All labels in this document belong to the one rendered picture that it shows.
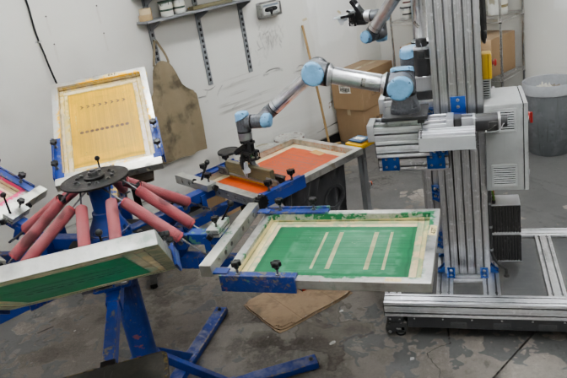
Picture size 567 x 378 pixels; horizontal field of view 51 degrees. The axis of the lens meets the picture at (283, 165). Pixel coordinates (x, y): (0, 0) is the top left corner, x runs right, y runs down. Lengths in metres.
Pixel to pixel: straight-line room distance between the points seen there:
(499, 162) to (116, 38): 3.11
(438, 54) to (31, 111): 2.97
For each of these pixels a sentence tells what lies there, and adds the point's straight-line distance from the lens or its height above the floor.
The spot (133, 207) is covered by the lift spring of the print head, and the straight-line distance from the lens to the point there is 2.61.
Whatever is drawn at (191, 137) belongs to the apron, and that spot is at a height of 0.69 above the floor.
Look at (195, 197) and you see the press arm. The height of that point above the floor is 1.03.
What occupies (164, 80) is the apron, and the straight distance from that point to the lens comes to 5.17.
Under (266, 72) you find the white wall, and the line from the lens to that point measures 5.90.
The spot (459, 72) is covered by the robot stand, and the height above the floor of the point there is 1.40.
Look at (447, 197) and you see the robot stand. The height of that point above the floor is 0.71.
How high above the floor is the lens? 2.12
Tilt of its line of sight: 20 degrees down
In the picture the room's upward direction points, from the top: 10 degrees counter-clockwise
